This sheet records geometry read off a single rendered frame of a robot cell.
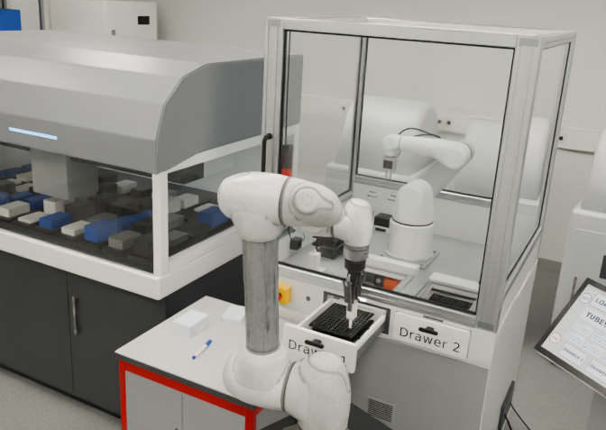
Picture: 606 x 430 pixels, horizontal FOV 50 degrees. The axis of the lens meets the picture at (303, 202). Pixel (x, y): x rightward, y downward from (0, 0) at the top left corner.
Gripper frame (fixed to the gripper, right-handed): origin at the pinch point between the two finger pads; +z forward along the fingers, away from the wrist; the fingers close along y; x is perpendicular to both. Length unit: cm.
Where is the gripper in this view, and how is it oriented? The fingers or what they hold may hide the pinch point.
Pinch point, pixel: (352, 309)
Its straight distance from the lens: 239.5
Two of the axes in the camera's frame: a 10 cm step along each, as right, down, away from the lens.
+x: -8.5, -2.0, 4.9
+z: -0.4, 9.5, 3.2
